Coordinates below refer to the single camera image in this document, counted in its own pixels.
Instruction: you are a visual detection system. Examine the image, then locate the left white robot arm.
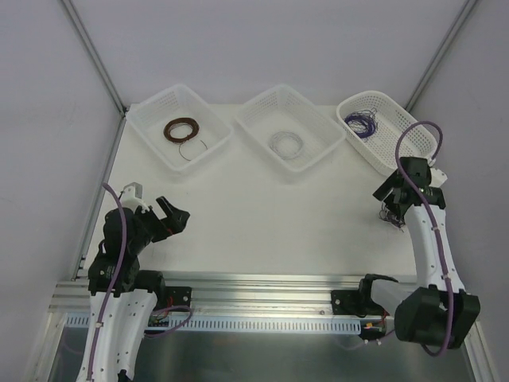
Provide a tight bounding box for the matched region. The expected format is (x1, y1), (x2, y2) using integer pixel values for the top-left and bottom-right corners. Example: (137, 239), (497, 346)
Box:
(77, 194), (190, 381)

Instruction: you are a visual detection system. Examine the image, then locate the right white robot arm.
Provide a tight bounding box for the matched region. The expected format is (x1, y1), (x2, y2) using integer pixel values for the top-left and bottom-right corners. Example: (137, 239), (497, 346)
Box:
(356, 157), (480, 357)

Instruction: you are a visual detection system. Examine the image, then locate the right white perforated basket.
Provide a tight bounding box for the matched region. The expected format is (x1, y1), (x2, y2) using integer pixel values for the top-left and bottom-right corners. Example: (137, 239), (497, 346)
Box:
(336, 91), (437, 176)

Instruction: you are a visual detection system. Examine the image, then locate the white perforated basket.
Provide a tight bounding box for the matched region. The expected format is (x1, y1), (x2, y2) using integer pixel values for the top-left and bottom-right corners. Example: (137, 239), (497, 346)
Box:
(235, 84), (346, 184)
(336, 91), (437, 176)
(126, 84), (233, 174)

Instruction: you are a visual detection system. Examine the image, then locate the left white perforated basket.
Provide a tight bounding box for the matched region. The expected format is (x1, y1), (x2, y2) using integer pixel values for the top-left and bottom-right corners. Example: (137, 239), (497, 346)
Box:
(126, 84), (233, 174)

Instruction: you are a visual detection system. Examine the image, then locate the middle white perforated basket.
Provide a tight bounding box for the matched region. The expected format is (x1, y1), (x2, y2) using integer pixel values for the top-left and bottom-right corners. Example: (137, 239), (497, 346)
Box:
(235, 84), (346, 184)

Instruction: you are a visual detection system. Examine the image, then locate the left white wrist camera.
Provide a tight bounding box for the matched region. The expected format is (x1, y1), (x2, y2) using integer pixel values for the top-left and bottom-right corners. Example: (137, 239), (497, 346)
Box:
(119, 182), (152, 214)

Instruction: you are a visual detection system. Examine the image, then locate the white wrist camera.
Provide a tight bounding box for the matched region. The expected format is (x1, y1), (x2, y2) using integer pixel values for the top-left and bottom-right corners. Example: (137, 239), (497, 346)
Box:
(428, 158), (448, 188)
(119, 182), (152, 214)

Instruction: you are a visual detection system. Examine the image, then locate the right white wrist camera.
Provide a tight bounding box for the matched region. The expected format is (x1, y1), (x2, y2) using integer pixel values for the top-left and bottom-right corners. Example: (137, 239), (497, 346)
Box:
(428, 158), (448, 188)

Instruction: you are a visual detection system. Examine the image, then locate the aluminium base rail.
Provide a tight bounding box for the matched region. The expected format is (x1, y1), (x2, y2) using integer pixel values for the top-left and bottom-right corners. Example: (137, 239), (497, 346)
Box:
(49, 270), (414, 319)

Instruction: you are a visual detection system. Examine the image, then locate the purple wire coil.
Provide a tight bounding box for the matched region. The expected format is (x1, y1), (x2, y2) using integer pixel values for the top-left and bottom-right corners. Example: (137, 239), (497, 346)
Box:
(343, 107), (379, 141)

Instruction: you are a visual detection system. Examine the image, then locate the brown wire coil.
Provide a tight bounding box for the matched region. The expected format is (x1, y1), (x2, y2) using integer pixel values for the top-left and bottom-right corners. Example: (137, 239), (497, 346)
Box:
(163, 118), (209, 162)

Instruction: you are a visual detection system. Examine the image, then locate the white wire coil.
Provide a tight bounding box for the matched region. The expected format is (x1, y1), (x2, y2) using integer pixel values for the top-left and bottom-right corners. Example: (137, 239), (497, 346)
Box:
(269, 131), (303, 161)

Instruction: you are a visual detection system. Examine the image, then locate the slotted white cable duct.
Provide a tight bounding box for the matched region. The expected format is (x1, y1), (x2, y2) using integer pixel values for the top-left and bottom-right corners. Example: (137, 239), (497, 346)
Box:
(65, 314), (362, 335)

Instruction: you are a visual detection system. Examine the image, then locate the left aluminium frame post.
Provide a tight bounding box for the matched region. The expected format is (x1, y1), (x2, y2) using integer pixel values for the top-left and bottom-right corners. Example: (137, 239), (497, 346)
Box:
(58, 0), (126, 116)

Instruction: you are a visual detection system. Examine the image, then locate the aluminium frame post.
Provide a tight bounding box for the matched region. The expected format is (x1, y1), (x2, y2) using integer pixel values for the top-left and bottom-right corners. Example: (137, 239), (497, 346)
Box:
(58, 0), (126, 116)
(404, 0), (480, 112)

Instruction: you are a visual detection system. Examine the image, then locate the right aluminium frame post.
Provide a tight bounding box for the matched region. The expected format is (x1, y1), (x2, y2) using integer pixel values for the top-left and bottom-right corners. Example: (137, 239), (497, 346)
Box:
(404, 0), (480, 112)

